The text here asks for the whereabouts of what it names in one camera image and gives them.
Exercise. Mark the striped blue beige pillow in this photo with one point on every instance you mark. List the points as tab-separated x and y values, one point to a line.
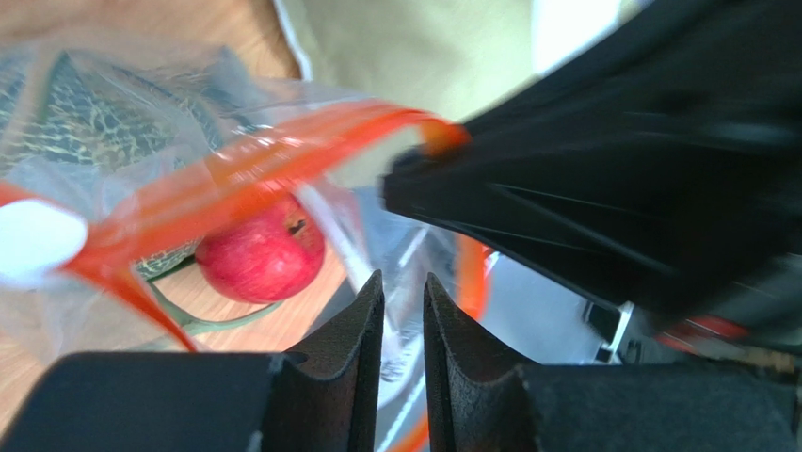
454	58

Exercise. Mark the clear zip top bag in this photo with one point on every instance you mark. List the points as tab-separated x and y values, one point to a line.
79	245

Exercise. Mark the green netted fake melon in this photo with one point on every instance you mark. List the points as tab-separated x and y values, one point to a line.
94	112

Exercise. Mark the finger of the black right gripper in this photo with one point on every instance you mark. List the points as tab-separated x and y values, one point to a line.
672	263
681	130

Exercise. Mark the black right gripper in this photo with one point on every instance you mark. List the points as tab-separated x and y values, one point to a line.
483	395

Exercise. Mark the red fake apple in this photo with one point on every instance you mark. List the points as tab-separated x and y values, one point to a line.
266	259

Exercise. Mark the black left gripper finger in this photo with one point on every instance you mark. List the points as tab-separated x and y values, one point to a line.
318	395

